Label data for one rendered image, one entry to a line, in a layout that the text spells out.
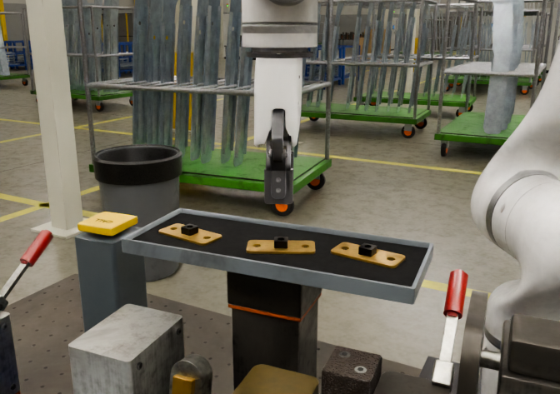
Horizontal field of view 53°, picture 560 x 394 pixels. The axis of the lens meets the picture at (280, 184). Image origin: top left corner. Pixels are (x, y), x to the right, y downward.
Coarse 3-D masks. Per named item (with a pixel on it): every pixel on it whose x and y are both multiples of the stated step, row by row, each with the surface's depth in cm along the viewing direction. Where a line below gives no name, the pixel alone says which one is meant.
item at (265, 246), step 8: (256, 240) 72; (264, 240) 72; (272, 240) 72; (280, 240) 70; (248, 248) 69; (256, 248) 69; (264, 248) 69; (272, 248) 69; (280, 248) 69; (288, 248) 69; (296, 248) 69; (304, 248) 69; (312, 248) 69
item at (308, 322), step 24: (240, 288) 69; (264, 288) 68; (288, 288) 67; (312, 288) 70; (240, 312) 71; (264, 312) 69; (288, 312) 68; (312, 312) 73; (240, 336) 72; (264, 336) 70; (288, 336) 69; (312, 336) 74; (240, 360) 73; (264, 360) 71; (288, 360) 70; (312, 360) 75
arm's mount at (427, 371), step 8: (432, 360) 107; (424, 368) 105; (432, 368) 105; (456, 368) 105; (480, 368) 104; (424, 376) 103; (456, 376) 103; (480, 376) 102; (456, 384) 100; (480, 384) 100; (456, 392) 98; (480, 392) 98
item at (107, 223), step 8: (96, 216) 82; (104, 216) 82; (112, 216) 82; (120, 216) 82; (128, 216) 82; (136, 216) 82; (80, 224) 79; (88, 224) 78; (96, 224) 78; (104, 224) 78; (112, 224) 78; (120, 224) 78; (128, 224) 80; (96, 232) 78; (104, 232) 77; (112, 232) 77
